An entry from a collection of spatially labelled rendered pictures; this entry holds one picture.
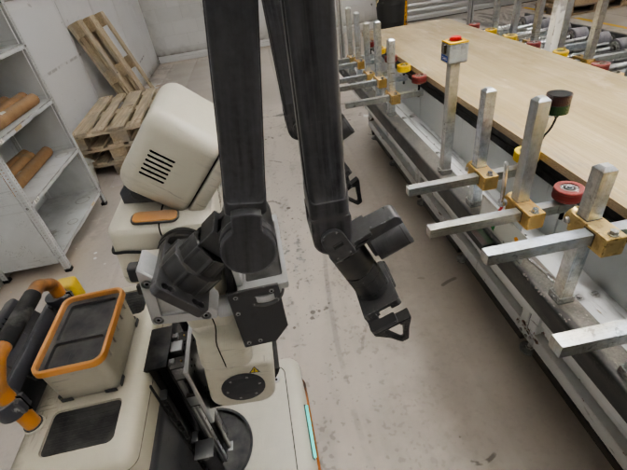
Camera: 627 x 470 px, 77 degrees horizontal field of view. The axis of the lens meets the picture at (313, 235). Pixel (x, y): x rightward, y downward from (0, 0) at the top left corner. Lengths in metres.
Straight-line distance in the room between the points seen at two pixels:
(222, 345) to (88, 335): 0.31
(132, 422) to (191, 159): 0.58
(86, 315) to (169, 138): 0.60
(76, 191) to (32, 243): 0.90
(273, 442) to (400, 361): 0.73
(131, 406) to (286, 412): 0.64
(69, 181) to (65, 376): 2.88
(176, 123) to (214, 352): 0.51
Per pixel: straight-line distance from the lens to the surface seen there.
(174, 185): 0.68
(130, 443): 0.97
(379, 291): 0.67
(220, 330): 0.93
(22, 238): 3.05
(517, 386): 1.93
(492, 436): 1.79
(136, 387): 1.04
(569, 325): 1.22
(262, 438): 1.47
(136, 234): 0.70
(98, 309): 1.12
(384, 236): 0.61
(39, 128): 3.66
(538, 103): 1.19
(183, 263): 0.59
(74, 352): 1.05
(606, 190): 1.08
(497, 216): 1.26
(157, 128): 0.65
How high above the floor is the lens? 1.56
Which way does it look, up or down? 36 degrees down
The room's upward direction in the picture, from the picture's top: 9 degrees counter-clockwise
